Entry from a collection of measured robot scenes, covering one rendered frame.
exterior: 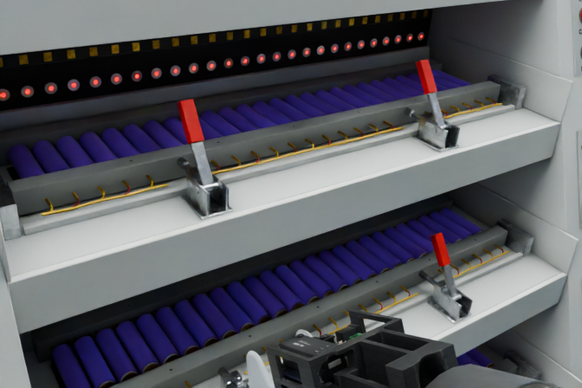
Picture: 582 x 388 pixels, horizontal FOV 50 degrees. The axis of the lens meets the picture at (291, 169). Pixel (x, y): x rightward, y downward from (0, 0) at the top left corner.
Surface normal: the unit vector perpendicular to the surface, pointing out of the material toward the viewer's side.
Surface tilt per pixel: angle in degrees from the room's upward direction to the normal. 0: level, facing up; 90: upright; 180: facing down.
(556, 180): 90
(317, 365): 79
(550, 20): 90
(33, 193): 109
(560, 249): 90
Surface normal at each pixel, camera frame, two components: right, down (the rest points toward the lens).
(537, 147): 0.56, 0.41
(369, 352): -0.83, 0.22
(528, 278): 0.06, -0.89
